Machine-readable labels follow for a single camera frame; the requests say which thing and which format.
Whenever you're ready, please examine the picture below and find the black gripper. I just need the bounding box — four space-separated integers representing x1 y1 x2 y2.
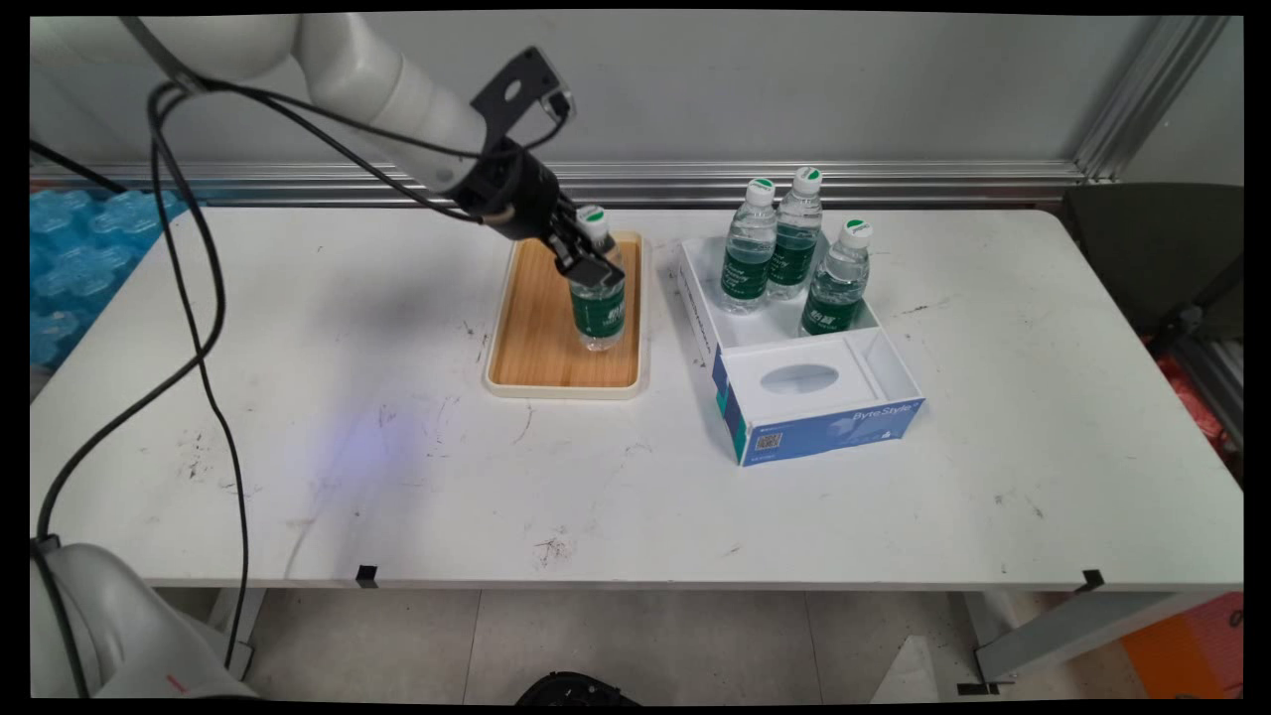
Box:
459 139 624 292

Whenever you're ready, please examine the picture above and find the water bottle green label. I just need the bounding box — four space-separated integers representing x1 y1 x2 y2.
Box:
800 219 874 337
720 178 778 316
568 206 629 353
767 167 824 302

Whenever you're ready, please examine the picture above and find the wooden tray cream rim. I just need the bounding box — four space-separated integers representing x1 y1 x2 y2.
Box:
483 230 651 401

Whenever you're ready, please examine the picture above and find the white organizer box blue print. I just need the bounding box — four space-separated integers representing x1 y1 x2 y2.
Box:
678 233 926 468

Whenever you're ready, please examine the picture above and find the black round object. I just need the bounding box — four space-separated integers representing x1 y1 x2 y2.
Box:
516 672 641 706

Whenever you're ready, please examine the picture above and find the blue wrapped water bottle pack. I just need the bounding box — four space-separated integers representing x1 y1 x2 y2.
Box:
30 189 192 373

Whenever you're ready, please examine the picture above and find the white table leg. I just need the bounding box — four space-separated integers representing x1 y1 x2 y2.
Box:
204 588 267 682
958 590 1237 688

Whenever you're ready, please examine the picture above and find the dark chair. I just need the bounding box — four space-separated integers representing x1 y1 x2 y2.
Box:
1062 182 1244 344

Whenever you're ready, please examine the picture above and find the red patterned bag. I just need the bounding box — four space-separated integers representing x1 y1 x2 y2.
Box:
1142 338 1242 460

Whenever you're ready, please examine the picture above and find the orange box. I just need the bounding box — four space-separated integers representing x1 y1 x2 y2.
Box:
1122 594 1244 699

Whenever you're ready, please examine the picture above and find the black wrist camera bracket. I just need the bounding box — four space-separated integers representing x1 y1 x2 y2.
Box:
470 47 578 132

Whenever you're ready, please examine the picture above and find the aluminium frame rail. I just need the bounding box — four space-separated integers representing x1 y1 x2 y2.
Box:
30 159 1093 208

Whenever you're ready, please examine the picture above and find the black cable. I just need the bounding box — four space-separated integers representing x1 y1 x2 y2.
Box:
147 84 254 671
30 141 128 194
30 77 572 557

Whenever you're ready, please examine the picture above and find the aluminium frame post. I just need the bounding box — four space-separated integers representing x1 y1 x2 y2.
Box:
1075 15 1234 182

